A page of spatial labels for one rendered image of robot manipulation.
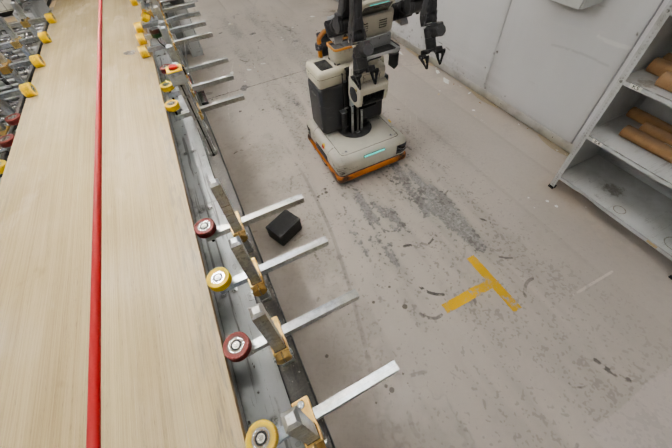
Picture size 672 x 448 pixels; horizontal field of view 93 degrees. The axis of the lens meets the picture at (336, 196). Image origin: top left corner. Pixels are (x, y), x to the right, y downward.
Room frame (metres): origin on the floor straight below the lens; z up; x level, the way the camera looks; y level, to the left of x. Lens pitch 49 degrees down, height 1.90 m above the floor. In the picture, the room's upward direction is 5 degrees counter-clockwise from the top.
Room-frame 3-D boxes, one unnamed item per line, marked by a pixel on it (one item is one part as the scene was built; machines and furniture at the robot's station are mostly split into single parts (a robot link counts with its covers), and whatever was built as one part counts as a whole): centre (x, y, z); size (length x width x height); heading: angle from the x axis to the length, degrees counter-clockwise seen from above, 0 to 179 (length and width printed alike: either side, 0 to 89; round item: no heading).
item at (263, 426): (0.08, 0.25, 0.85); 0.08 x 0.08 x 0.11
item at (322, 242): (0.62, 0.25, 0.83); 0.43 x 0.03 x 0.04; 112
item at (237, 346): (0.31, 0.34, 0.85); 0.08 x 0.08 x 0.11
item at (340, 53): (2.25, -0.16, 0.87); 0.23 x 0.15 x 0.11; 112
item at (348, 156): (2.14, -0.20, 0.16); 0.67 x 0.64 x 0.25; 22
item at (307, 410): (0.11, 0.14, 0.80); 0.14 x 0.06 x 0.05; 22
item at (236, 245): (0.55, 0.32, 0.87); 0.04 x 0.04 x 0.48; 22
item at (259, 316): (0.32, 0.22, 0.90); 0.04 x 0.04 x 0.48; 22
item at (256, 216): (0.85, 0.35, 0.84); 0.43 x 0.03 x 0.04; 112
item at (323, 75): (2.23, -0.17, 0.59); 0.55 x 0.34 x 0.83; 112
